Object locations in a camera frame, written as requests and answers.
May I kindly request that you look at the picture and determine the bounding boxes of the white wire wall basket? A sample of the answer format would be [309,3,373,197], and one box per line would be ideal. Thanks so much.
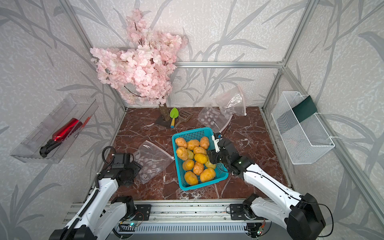
[272,91,335,165]

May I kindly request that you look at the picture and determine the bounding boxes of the clear zipper bag with dots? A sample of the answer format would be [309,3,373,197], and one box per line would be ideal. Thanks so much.
[134,141,175,184]

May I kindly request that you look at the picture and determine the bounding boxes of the teal plastic basket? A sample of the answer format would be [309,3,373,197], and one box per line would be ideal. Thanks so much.
[172,127,229,191]

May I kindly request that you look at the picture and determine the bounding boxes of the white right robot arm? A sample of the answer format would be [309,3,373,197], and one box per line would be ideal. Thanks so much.
[208,135,326,240]

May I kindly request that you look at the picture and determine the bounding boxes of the clear zipper bag rear flat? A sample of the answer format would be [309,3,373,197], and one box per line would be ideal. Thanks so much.
[198,106,232,133]

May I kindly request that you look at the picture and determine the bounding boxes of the clear zipper bag rear upright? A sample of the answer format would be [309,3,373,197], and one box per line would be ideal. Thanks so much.
[214,86,247,117]

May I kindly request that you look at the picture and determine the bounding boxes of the clear acrylic wall shelf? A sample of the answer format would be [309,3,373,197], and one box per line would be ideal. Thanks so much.
[11,94,99,164]

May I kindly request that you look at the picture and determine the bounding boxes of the green-yellow potato right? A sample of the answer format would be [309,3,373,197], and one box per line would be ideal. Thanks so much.
[205,160,217,169]

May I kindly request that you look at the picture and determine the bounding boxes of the orange potato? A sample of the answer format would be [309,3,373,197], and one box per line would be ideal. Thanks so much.
[182,159,195,171]
[177,147,189,161]
[193,162,205,176]

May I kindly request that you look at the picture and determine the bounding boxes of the green-yellow potato middle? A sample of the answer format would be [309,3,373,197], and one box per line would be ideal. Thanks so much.
[187,149,195,160]

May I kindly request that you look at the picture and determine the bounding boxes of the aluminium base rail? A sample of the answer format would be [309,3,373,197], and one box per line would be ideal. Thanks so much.
[61,197,316,235]

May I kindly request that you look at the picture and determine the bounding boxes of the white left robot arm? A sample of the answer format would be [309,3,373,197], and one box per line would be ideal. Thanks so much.
[49,153,142,240]

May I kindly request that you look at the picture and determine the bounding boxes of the yellow wrinkled potato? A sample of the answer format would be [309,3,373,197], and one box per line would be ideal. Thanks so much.
[194,153,209,165]

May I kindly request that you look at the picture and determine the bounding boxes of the large brown potato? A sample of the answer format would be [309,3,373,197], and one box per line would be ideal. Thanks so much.
[200,168,216,183]

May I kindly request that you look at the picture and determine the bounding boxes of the pink cherry blossom tree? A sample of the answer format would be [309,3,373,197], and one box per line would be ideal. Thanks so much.
[89,8,189,122]

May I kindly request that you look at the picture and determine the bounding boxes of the green toy shovel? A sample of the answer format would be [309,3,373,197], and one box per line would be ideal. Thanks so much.
[170,108,179,129]

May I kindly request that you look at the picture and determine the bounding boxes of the green-yellow potato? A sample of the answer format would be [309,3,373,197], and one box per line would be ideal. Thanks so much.
[205,160,217,169]
[187,149,195,160]

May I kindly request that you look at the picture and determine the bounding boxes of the dark green card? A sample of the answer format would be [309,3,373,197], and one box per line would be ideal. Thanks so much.
[292,96,318,123]

